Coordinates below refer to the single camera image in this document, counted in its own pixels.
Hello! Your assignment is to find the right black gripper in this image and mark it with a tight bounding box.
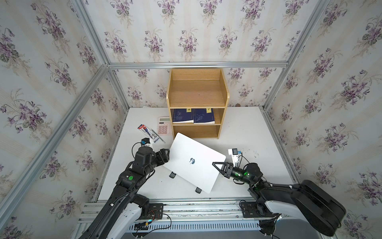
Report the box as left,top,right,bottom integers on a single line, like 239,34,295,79
212,161,253,187

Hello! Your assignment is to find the silver laptop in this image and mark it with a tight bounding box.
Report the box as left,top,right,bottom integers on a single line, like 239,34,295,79
164,133,226,193

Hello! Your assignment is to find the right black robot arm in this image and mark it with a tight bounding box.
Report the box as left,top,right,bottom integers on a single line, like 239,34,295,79
212,162,346,237

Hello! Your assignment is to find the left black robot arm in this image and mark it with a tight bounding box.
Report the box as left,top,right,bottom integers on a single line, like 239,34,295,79
80,146,170,239

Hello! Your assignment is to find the pink calculator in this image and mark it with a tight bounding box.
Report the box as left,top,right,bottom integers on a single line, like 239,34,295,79
157,116,172,136

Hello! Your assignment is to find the dark blue book left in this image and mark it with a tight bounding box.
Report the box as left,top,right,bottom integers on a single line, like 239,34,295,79
172,109,194,123

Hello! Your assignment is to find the dark blue book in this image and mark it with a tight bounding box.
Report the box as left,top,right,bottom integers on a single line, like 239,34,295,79
172,109,194,123
194,108,215,124

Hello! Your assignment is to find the dark blue book right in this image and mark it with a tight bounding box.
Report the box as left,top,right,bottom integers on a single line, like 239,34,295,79
194,108,215,124

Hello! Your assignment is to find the wooden shelf unit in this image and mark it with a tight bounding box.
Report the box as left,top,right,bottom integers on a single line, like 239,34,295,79
166,68,230,139

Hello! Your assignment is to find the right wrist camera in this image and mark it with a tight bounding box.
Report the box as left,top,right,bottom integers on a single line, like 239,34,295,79
228,148,241,167

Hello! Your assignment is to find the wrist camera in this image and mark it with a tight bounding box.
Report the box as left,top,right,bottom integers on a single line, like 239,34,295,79
228,148,241,167
140,137,153,147

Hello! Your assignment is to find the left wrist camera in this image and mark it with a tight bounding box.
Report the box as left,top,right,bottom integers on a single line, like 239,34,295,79
140,137,153,147

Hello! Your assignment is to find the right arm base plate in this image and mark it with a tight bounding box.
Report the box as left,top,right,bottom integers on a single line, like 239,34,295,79
239,200,278,218

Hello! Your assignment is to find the aluminium mounting rail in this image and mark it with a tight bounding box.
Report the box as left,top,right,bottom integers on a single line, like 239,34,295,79
73,197,321,223

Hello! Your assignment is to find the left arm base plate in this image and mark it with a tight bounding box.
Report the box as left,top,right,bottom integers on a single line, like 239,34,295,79
138,203,164,220

